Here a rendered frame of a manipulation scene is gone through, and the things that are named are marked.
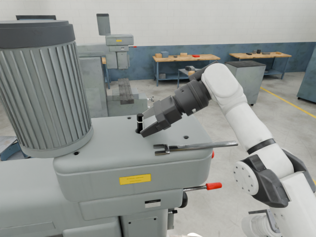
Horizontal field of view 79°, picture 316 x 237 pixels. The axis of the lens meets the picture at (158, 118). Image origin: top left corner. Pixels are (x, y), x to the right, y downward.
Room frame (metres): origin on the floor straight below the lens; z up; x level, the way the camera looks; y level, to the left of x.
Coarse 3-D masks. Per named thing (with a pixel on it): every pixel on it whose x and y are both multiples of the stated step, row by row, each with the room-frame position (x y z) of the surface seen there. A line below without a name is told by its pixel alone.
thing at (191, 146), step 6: (162, 144) 0.44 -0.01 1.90; (186, 144) 0.44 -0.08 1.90; (192, 144) 0.44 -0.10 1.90; (198, 144) 0.44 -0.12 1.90; (204, 144) 0.44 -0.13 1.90; (210, 144) 0.44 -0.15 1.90; (216, 144) 0.44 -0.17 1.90; (222, 144) 0.44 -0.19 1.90; (228, 144) 0.44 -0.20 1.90; (234, 144) 0.44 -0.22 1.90; (162, 150) 0.41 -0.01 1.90; (168, 150) 0.41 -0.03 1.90; (174, 150) 0.42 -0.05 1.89; (180, 150) 0.42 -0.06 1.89
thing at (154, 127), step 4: (152, 124) 0.46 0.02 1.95; (156, 124) 0.46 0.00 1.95; (144, 128) 0.46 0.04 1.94; (148, 128) 0.46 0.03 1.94; (152, 128) 0.46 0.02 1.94; (156, 128) 0.46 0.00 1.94; (160, 128) 0.45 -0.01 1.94; (140, 132) 0.46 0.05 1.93; (144, 132) 0.45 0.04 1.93; (148, 132) 0.46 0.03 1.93; (152, 132) 0.46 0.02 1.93; (156, 132) 0.46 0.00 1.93; (144, 136) 0.45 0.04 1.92
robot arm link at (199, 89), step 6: (198, 72) 0.56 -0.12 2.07; (192, 78) 0.55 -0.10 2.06; (198, 78) 0.55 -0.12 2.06; (192, 84) 0.51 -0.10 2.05; (198, 84) 0.51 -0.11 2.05; (204, 84) 0.51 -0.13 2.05; (192, 90) 0.50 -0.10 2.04; (198, 90) 0.49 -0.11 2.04; (204, 90) 0.50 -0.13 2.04; (210, 90) 0.49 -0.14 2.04; (198, 96) 0.48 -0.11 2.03; (204, 96) 0.48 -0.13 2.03; (210, 96) 0.50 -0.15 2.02; (198, 102) 0.48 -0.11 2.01; (204, 102) 0.48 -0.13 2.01
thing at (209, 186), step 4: (208, 184) 0.46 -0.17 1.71; (212, 184) 0.46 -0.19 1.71; (216, 184) 0.46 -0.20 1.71; (220, 184) 0.46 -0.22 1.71; (184, 188) 0.45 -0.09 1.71; (188, 188) 0.45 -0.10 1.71; (192, 188) 0.45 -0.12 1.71; (196, 188) 0.45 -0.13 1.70; (200, 188) 0.45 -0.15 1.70; (204, 188) 0.45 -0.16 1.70; (208, 188) 0.45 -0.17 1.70; (212, 188) 0.45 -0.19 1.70; (216, 188) 0.46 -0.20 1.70
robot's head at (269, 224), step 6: (258, 210) 0.38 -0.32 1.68; (264, 210) 0.37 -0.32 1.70; (270, 210) 0.36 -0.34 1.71; (270, 216) 0.35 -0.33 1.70; (264, 222) 0.34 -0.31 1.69; (270, 222) 0.34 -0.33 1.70; (264, 228) 0.33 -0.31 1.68; (270, 228) 0.33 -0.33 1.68; (276, 228) 0.33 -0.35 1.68; (270, 234) 0.32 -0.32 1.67; (276, 234) 0.32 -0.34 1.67
